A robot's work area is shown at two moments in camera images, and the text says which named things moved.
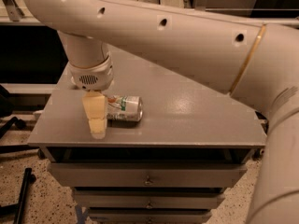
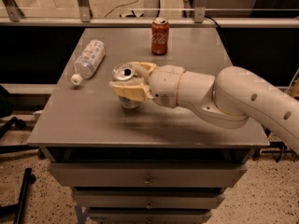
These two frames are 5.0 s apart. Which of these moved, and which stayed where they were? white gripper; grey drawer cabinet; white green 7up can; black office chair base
Moved: white green 7up can; white gripper
Stayed: black office chair base; grey drawer cabinet
